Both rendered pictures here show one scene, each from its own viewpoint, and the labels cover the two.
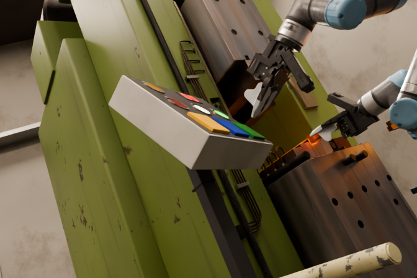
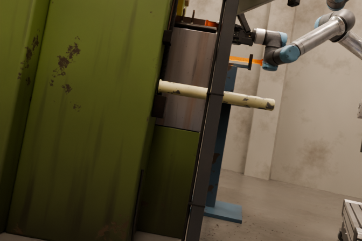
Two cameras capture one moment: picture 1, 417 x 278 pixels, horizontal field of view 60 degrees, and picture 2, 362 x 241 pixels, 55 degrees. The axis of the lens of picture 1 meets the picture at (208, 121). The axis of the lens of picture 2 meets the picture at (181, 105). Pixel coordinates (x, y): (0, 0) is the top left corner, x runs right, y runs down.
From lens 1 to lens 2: 101 cm
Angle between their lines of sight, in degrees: 50
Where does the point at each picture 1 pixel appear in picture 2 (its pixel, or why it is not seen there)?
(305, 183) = (202, 44)
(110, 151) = not seen: outside the picture
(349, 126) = (239, 36)
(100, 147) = not seen: outside the picture
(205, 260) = (125, 36)
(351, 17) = not seen: outside the picture
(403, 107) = (294, 50)
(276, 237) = not seen: hidden behind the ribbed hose
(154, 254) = not seen: outside the picture
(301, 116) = (180, 3)
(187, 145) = not seen: outside the picture
